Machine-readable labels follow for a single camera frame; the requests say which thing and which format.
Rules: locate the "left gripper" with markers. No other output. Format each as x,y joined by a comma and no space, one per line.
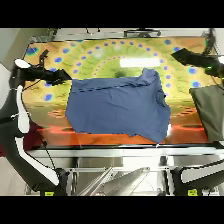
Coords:
59,76

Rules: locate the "blue T-shirt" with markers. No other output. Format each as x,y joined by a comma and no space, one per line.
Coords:
116,106

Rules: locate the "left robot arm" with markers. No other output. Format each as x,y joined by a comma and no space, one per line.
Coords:
10,113

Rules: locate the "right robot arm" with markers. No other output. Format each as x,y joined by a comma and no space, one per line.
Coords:
200,60

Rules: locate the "dark green garment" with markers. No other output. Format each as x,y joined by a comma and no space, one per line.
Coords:
211,110

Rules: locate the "silver frame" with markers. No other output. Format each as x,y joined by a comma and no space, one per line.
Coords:
133,152

